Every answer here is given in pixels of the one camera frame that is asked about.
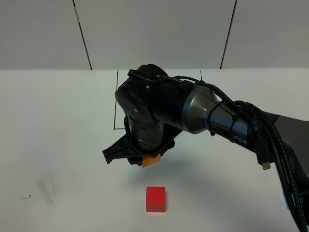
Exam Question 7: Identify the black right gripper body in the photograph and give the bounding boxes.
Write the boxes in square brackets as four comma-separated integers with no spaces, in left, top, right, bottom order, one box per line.
[102,116,180,166]

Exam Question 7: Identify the orange cube block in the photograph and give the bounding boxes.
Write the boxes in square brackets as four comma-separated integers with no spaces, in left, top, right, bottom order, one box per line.
[142,154,161,168]

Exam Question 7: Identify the red cube block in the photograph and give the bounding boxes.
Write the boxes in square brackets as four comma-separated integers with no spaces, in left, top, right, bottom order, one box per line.
[146,187,166,213]

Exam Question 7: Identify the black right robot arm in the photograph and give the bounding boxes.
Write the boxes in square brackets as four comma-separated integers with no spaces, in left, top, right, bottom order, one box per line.
[103,64,309,185]

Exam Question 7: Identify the loose blue cube block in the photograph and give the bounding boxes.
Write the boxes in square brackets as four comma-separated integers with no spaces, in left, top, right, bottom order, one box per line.
[282,191,290,211]

